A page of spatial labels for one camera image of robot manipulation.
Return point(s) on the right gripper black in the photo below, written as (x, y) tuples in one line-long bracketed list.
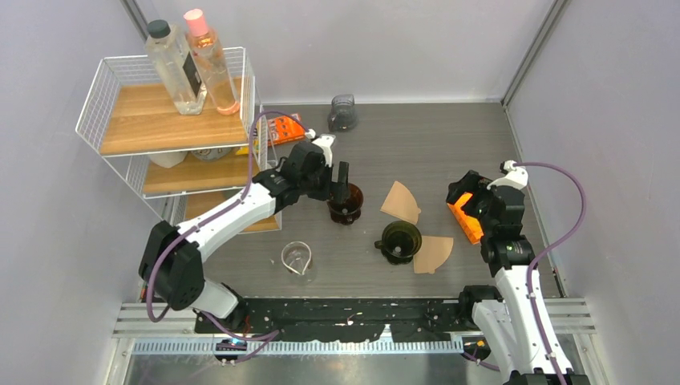
[(471, 182)]

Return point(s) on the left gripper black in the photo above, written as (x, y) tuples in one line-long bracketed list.
[(337, 190)]

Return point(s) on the brown plastic coffee dripper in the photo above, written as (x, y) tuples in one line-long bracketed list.
[(347, 212)]

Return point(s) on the brown paper coffee filter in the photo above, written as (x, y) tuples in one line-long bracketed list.
[(401, 204), (433, 253)]

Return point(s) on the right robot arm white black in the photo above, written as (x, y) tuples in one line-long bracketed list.
[(511, 314)]

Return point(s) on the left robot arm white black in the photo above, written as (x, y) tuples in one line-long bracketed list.
[(173, 262)]

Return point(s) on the dark green coffee dripper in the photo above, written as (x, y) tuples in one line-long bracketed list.
[(400, 242)]

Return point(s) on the orange Scrub Daddy sponge package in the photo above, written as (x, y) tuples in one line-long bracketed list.
[(470, 225)]

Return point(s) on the grey plastic measuring cup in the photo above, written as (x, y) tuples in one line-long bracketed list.
[(343, 115)]

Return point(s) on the clear glass carafe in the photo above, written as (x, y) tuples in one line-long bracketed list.
[(297, 259)]

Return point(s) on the small orange box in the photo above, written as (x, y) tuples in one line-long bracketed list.
[(283, 129)]

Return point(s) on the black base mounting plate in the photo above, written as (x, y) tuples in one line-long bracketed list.
[(349, 319)]

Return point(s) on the round tin on shelf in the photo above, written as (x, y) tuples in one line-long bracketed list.
[(210, 154)]

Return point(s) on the white jug on shelf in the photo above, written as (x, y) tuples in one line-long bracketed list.
[(167, 159)]

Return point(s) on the clear bottle black cap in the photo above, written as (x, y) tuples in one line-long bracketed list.
[(169, 52)]

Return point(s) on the pink bottle pink cap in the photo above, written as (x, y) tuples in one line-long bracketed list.
[(207, 53)]

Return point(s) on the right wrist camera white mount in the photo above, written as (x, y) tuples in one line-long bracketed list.
[(514, 176)]

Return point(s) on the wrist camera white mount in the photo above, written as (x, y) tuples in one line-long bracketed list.
[(514, 176), (325, 142)]

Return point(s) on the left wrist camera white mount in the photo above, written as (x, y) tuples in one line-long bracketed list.
[(325, 142)]

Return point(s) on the white wire shelf rack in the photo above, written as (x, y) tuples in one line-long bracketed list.
[(128, 114)]

